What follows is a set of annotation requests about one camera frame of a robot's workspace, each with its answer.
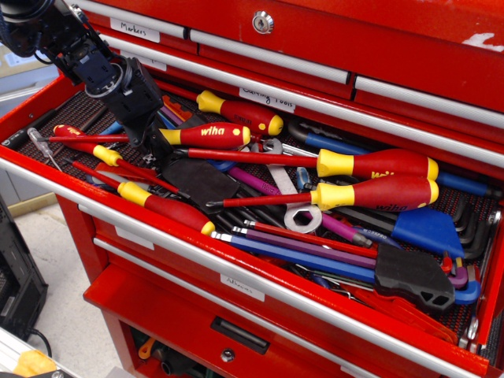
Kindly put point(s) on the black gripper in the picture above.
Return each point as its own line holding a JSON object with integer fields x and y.
{"x": 132, "y": 96}

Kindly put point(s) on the red yellow Wiha screwdriver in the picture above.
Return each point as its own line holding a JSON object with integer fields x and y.
{"x": 220, "y": 135}

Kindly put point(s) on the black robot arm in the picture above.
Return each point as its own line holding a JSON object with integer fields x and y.
{"x": 64, "y": 35}

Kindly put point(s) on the orange hex key holder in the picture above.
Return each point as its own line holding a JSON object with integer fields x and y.
{"x": 176, "y": 109}

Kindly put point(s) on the black hex key holder centre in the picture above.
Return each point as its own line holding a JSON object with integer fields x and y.
{"x": 201, "y": 181}

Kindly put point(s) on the black hex key holder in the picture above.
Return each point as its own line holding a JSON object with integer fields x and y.
{"x": 414, "y": 276}
{"x": 201, "y": 181}

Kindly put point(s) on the red yellow screwdriver front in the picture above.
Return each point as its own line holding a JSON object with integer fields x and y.
{"x": 169, "y": 208}

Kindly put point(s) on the small red yellow screwdriver left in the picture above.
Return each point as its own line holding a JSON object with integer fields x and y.
{"x": 106, "y": 155}

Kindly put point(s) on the red yellow screwdriver rear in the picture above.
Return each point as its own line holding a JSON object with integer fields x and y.
{"x": 259, "y": 119}

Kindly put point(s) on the white cutting tools label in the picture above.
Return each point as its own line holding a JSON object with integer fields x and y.
{"x": 267, "y": 100}

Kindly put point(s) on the white markers label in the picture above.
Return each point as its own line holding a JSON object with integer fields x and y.
{"x": 135, "y": 30}

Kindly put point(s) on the blue black L hex key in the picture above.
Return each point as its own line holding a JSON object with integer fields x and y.
{"x": 305, "y": 133}

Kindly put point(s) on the silver chest lock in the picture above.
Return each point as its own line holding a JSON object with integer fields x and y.
{"x": 263, "y": 22}

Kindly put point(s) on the red tool chest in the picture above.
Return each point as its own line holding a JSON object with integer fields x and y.
{"x": 423, "y": 76}

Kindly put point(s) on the magenta hex key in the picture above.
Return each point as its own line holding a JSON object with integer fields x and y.
{"x": 331, "y": 224}

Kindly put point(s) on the long red hex key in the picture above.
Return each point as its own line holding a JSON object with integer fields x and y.
{"x": 319, "y": 241}

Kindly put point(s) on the black device on floor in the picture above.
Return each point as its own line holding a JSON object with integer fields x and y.
{"x": 23, "y": 289}

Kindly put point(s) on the long blue hex key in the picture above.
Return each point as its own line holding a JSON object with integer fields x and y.
{"x": 467, "y": 295}

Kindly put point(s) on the large red yellow screwdriver upper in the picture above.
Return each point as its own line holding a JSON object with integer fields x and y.
{"x": 328, "y": 163}

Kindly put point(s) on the large red yellow screwdriver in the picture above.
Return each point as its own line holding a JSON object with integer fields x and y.
{"x": 388, "y": 193}
{"x": 328, "y": 163}

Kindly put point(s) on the large red yellow screwdriver lower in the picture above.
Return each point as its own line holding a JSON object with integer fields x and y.
{"x": 388, "y": 193}

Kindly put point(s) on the open red drawer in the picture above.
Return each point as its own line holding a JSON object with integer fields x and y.
{"x": 242, "y": 315}

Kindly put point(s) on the black hex key holder right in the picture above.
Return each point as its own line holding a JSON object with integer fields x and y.
{"x": 414, "y": 276}

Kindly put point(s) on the blue hex key holder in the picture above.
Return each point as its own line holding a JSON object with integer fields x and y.
{"x": 429, "y": 229}

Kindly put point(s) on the long purple hex key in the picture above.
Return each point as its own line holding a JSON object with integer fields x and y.
{"x": 339, "y": 262}

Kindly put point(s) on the red plastic holder front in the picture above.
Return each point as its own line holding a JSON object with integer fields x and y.
{"x": 407, "y": 313}

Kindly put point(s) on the blue handled tool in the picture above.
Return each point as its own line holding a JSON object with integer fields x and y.
{"x": 114, "y": 129}

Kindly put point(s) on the clear handle tester screwdriver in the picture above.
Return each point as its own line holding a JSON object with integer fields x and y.
{"x": 42, "y": 145}

